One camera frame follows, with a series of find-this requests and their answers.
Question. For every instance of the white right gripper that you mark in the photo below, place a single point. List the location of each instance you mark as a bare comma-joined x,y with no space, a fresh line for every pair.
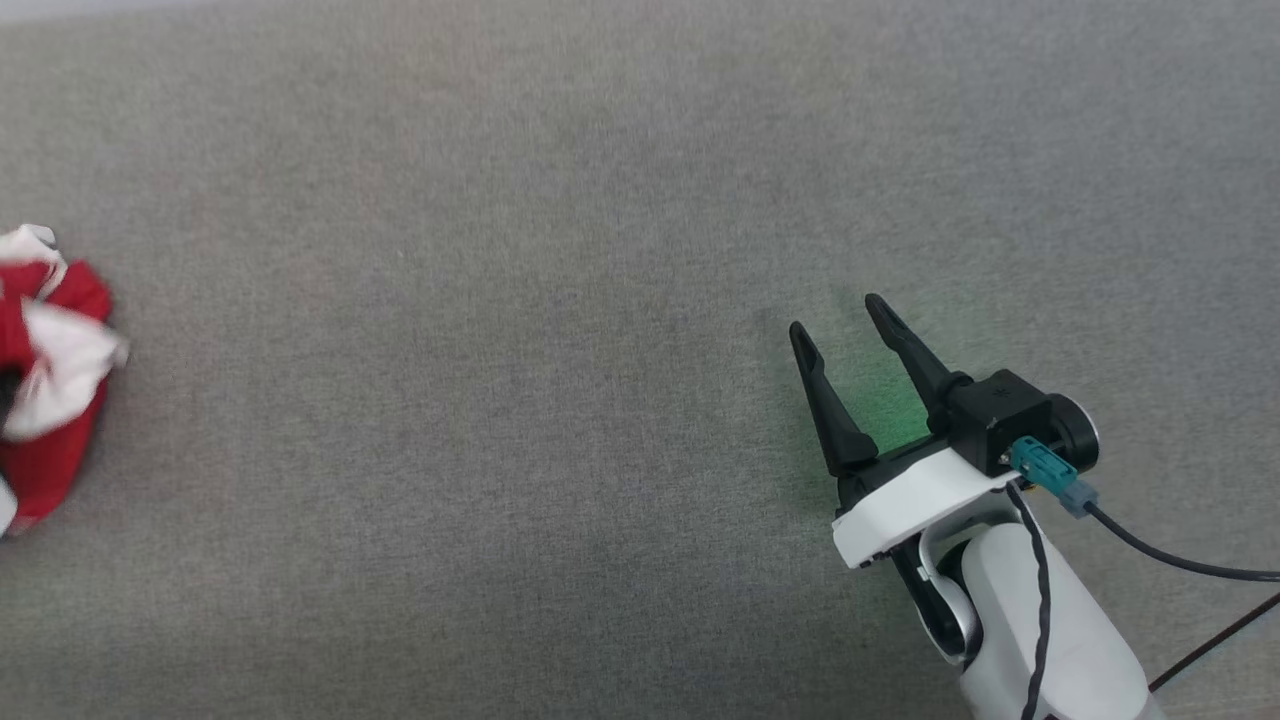
915,500

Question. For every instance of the red and white garment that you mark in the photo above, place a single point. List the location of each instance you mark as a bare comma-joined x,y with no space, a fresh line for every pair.
60,360

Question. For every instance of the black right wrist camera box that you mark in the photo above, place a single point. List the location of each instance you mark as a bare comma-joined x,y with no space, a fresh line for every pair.
1000,410

